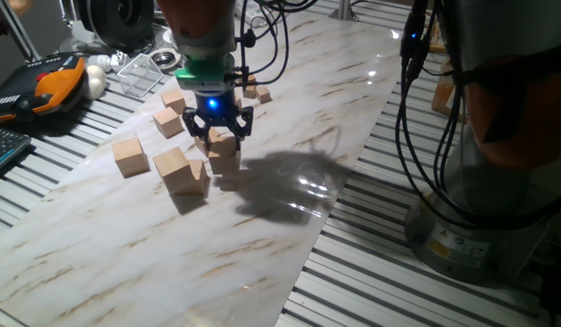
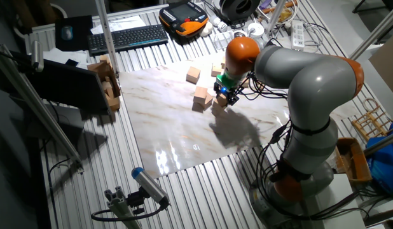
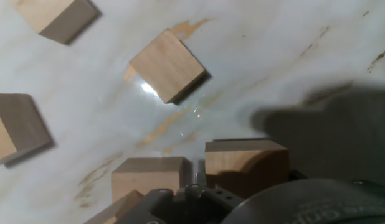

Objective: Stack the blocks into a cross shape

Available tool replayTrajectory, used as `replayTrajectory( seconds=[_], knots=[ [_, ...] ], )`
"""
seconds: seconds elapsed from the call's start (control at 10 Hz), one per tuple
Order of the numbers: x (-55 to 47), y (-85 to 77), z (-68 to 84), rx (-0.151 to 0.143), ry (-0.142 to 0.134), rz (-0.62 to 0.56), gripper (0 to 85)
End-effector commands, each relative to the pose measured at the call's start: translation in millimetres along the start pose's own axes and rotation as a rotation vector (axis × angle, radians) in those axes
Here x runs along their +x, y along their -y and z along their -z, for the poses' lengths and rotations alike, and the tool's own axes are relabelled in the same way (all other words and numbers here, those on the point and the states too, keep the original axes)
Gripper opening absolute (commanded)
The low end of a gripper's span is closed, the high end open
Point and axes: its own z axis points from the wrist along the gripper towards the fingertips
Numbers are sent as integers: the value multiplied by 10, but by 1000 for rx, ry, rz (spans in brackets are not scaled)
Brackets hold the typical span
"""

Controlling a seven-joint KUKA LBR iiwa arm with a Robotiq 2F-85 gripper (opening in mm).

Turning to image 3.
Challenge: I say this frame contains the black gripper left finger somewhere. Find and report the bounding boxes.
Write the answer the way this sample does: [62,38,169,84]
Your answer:
[114,159,245,224]

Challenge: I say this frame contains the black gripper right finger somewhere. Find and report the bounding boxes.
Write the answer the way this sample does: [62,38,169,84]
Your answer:
[288,169,307,181]

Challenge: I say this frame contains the white marble pattern mat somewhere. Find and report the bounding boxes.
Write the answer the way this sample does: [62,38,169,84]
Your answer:
[0,0,385,224]

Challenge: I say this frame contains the large wooden cube block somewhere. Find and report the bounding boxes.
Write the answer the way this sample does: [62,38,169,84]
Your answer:
[204,139,290,200]
[82,189,145,224]
[8,0,100,45]
[129,27,209,105]
[110,156,193,203]
[0,92,54,167]

